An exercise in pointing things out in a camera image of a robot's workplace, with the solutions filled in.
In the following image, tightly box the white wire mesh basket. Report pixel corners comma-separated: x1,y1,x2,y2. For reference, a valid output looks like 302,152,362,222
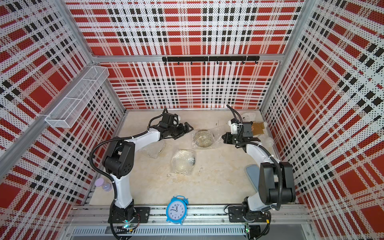
45,66,109,129

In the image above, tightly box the bubble wrapped plate left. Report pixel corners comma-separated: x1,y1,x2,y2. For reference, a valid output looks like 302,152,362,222
140,141,166,159

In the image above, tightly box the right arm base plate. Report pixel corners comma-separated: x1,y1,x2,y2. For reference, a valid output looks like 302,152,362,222
228,206,271,223

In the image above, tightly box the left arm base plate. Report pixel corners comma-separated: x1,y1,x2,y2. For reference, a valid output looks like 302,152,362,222
108,206,151,224

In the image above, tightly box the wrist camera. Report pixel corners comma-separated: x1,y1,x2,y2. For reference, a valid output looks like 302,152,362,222
162,108,179,126
228,119,241,135

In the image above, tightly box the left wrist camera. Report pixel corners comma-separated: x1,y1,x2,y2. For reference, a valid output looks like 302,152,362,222
162,108,179,126

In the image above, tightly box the yellow patterned plate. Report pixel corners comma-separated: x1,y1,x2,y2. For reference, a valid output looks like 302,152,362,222
192,130,215,149

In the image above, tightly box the grey blue oval dish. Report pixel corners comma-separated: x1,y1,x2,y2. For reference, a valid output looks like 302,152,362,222
246,165,260,192

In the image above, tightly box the white teddy bear brown shirt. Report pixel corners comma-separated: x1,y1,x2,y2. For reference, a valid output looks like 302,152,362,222
241,111,274,148

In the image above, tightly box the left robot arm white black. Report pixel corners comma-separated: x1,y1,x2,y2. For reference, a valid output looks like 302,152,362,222
88,111,194,225

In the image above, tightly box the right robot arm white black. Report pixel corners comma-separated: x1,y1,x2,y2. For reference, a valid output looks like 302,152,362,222
222,119,296,222

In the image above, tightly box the blue alarm clock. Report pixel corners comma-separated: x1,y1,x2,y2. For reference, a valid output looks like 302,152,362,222
166,196,189,225

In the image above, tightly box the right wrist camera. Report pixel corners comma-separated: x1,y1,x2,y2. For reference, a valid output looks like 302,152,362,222
228,119,241,135

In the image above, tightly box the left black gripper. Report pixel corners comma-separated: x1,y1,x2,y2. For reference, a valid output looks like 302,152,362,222
167,121,194,139

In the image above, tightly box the black hook rail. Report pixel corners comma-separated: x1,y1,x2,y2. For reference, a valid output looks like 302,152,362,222
162,56,261,64

